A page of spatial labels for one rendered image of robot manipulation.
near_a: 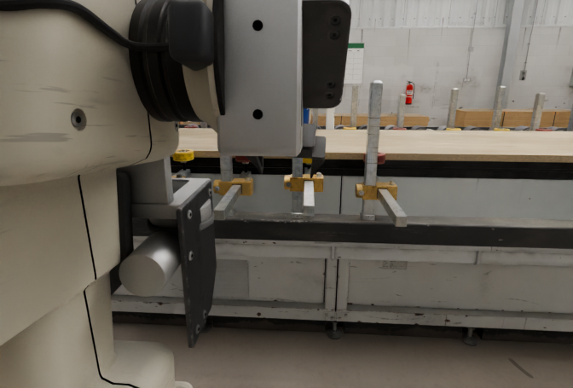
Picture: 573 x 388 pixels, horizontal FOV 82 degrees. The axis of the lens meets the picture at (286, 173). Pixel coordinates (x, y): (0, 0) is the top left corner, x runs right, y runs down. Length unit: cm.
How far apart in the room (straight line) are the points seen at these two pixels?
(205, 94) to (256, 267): 141
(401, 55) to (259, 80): 836
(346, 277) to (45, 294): 138
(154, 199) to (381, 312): 143
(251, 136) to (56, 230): 15
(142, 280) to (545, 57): 972
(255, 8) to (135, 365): 33
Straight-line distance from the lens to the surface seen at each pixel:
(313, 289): 163
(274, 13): 21
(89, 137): 20
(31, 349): 32
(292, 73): 20
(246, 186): 116
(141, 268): 34
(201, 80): 21
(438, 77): 879
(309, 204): 91
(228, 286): 166
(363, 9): 850
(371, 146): 113
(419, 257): 134
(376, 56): 842
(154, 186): 36
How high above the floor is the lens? 116
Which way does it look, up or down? 15 degrees down
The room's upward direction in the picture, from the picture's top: straight up
